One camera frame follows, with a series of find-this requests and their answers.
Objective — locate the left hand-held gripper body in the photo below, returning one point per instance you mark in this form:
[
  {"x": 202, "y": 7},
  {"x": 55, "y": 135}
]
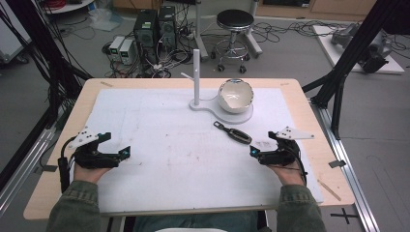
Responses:
[{"x": 96, "y": 159}]

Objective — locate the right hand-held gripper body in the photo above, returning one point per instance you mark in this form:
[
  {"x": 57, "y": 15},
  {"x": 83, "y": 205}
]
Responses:
[{"x": 280, "y": 158}]

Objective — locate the person's left hand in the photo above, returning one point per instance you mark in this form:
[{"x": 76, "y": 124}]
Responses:
[{"x": 88, "y": 174}]

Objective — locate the person's right hand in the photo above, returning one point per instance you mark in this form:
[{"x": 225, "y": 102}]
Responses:
[{"x": 290, "y": 175}]

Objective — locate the black key fob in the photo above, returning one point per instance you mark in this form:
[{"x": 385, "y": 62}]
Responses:
[{"x": 240, "y": 136}]

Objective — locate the wooden table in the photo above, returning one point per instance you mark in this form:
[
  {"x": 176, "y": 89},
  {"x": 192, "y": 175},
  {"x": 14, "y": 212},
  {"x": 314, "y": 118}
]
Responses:
[{"x": 309, "y": 109}]

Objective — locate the white bowl with jagged rim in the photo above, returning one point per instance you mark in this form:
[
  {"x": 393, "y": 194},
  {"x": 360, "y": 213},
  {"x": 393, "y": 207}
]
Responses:
[{"x": 235, "y": 98}]

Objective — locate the grey tape piece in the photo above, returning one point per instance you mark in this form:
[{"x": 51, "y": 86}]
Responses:
[{"x": 337, "y": 163}]

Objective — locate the white foam mat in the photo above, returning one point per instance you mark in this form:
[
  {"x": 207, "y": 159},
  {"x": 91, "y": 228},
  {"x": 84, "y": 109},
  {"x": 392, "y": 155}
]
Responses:
[{"x": 177, "y": 177}]

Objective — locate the thin wooden stick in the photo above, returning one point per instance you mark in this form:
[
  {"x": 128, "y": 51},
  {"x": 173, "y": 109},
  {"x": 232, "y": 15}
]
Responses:
[{"x": 329, "y": 190}]

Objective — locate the black tape cross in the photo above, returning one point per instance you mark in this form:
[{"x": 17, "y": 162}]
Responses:
[{"x": 345, "y": 216}]

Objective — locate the grey power supply unit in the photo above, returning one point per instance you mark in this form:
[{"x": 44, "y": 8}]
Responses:
[
  {"x": 126, "y": 51},
  {"x": 116, "y": 46}
]

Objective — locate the person's legs in jeans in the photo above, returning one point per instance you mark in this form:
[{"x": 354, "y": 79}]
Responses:
[{"x": 196, "y": 222}]

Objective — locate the grey rolling stand leg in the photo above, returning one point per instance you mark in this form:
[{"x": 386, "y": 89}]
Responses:
[
  {"x": 199, "y": 32},
  {"x": 253, "y": 38}
]

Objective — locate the white floor board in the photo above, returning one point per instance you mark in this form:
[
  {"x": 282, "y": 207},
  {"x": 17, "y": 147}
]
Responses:
[{"x": 325, "y": 42}]

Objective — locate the black computer tower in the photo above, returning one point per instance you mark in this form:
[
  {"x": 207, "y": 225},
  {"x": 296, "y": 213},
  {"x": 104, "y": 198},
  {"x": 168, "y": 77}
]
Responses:
[
  {"x": 167, "y": 25},
  {"x": 145, "y": 32}
]

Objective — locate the clear plastic bag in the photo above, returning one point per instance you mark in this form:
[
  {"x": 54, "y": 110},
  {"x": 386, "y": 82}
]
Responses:
[{"x": 104, "y": 19}]

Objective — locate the black round stool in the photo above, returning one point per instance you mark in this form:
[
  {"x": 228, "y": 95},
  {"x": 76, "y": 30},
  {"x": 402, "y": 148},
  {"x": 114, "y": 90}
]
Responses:
[{"x": 234, "y": 18}]

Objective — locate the white round table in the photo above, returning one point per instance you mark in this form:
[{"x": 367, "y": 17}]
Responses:
[{"x": 71, "y": 7}]

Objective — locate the wooden cabinet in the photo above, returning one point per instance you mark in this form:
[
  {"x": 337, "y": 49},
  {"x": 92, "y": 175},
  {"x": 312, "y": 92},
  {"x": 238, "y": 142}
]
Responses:
[{"x": 338, "y": 6}]

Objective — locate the aluminium rail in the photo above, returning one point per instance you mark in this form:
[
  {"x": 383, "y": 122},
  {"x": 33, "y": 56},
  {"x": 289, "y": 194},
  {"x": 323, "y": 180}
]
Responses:
[
  {"x": 29, "y": 161},
  {"x": 348, "y": 167}
]

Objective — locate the white stand with post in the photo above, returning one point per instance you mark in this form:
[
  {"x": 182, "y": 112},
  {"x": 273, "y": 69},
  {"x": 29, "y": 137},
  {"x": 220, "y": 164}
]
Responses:
[{"x": 196, "y": 80}]

